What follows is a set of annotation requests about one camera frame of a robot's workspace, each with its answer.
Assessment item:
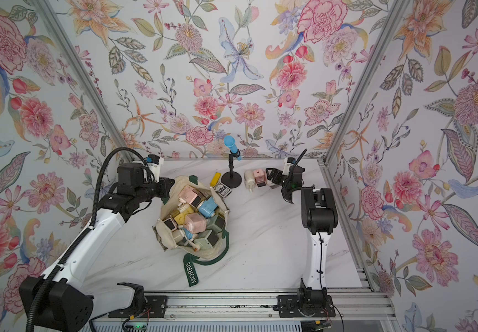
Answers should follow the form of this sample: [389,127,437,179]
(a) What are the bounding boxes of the aluminium corner post right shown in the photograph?
[323,0,410,165]

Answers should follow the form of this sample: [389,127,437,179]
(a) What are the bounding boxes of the blue pencil sharpener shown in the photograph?
[197,197,218,219]

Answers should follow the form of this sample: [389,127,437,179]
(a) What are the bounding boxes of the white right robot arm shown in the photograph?
[266,150,339,321]

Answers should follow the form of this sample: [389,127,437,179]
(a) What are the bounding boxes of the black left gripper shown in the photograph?
[134,176,177,204]

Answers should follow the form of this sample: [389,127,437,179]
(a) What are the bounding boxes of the yellow wooden block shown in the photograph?
[210,172,221,187]

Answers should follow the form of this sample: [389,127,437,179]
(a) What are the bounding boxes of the cream canvas tote bag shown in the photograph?
[153,176,230,287]

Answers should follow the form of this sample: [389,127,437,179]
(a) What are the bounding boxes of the green pencil sharpener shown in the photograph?
[194,230,219,250]

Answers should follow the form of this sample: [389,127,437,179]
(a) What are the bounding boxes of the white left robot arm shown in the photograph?
[19,147,175,331]

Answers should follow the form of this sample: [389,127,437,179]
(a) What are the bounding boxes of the blue playing card box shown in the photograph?
[214,183,232,199]

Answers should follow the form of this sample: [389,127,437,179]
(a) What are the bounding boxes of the blue microphone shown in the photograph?
[224,135,242,160]

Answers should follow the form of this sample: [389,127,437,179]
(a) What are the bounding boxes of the yellow pencil sharpener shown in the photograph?
[171,203,195,225]

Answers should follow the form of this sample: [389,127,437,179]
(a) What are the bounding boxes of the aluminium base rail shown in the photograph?
[81,257,401,331]

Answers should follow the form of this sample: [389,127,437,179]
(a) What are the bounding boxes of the black microphone stand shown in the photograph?
[220,151,243,189]

